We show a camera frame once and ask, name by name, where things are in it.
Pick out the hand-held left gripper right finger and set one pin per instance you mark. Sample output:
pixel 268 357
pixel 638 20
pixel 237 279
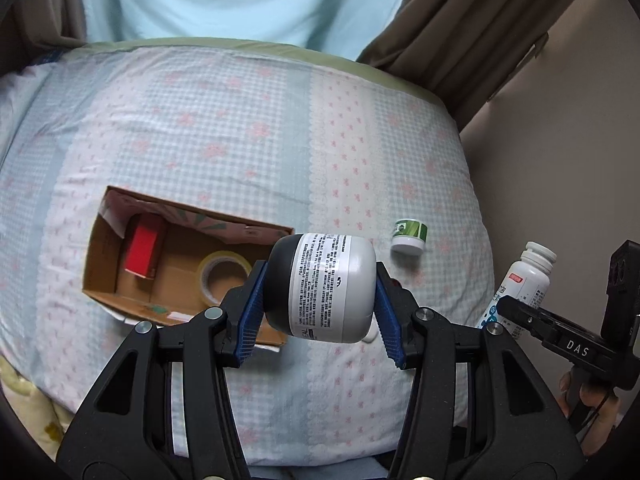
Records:
pixel 387 320

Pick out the light blue sheer curtain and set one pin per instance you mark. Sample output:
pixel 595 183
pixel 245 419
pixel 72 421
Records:
pixel 240 2

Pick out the person's right hand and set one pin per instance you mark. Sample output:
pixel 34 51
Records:
pixel 592 405

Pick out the yellow floral blanket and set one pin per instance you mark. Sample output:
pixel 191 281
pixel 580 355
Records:
pixel 30 410

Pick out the clear tape roll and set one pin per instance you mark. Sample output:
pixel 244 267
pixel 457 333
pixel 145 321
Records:
pixel 222 277

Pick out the checked floral bed sheet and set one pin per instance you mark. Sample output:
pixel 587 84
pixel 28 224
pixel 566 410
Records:
pixel 250 185

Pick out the white pill bottle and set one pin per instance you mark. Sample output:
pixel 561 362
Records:
pixel 522 285

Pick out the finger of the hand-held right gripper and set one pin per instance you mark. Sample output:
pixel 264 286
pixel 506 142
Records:
pixel 525 317

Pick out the cardboard box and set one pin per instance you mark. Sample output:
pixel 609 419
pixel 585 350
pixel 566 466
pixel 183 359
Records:
pixel 165 260

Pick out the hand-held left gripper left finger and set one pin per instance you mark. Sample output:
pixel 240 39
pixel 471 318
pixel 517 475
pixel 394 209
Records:
pixel 252 305

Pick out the red box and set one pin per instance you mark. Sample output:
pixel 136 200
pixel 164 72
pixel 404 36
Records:
pixel 144 250

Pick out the brown curtain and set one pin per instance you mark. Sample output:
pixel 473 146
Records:
pixel 480 30

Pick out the small white green-label jar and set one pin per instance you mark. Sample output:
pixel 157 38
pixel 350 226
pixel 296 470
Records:
pixel 409 235

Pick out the grey and black jar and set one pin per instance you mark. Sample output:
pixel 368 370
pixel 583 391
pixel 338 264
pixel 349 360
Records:
pixel 320 287

